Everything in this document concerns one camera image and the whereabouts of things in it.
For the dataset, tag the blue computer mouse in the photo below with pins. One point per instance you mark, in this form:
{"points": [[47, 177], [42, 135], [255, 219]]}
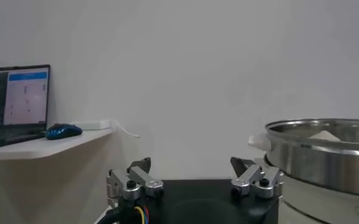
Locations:
{"points": [[63, 131]]}

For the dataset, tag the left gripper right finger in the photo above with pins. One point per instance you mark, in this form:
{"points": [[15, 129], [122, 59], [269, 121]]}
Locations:
{"points": [[249, 179]]}

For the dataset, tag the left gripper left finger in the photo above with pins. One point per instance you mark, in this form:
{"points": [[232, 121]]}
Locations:
{"points": [[136, 180]]}

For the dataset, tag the stainless steel steamer basket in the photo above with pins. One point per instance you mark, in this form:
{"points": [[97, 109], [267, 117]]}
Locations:
{"points": [[319, 161]]}

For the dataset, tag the cream electric cooker base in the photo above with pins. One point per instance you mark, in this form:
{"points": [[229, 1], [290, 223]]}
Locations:
{"points": [[319, 207]]}

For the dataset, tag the white side table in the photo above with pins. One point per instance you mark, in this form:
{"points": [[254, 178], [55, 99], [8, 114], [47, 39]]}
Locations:
{"points": [[30, 149]]}

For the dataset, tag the black laptop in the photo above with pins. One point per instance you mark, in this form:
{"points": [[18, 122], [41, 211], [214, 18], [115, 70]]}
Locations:
{"points": [[17, 100]]}

